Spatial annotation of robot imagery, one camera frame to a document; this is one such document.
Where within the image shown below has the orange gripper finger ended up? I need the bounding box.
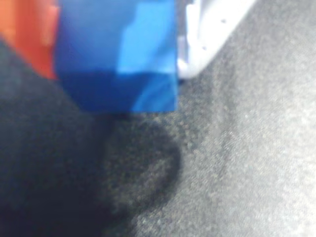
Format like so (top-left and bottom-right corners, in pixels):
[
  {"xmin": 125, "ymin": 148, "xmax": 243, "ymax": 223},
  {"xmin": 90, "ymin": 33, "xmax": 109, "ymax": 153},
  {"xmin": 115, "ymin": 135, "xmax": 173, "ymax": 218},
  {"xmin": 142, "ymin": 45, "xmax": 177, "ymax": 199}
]
[{"xmin": 0, "ymin": 0, "xmax": 60, "ymax": 80}]

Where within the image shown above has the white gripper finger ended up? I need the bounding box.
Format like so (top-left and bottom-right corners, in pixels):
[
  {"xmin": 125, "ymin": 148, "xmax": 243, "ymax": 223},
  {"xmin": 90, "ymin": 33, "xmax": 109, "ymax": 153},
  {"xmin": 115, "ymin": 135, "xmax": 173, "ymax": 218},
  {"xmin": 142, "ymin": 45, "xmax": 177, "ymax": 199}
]
[{"xmin": 177, "ymin": 0, "xmax": 256, "ymax": 80}]

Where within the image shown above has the blue cube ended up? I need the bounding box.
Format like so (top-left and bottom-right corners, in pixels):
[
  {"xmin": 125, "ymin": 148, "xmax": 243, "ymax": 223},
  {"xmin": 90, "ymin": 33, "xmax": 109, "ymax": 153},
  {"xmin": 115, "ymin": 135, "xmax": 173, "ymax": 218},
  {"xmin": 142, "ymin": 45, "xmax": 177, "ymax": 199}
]
[{"xmin": 53, "ymin": 0, "xmax": 179, "ymax": 114}]

